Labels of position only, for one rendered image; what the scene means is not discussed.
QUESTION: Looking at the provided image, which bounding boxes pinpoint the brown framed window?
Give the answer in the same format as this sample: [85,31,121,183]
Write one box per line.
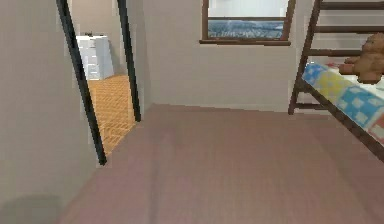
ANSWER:
[199,0,297,47]

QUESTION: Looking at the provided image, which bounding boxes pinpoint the white chest of drawers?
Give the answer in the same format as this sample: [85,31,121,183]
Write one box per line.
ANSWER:
[75,34,115,81]

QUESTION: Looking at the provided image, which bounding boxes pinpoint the dark brown wooden bed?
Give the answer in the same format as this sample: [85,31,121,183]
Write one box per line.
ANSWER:
[287,0,384,164]

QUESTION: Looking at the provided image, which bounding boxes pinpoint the brown teddy bear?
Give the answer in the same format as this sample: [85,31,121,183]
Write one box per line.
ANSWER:
[338,32,384,85]

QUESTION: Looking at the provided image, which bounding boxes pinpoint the black door frame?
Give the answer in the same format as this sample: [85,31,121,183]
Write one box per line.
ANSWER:
[55,0,142,167]

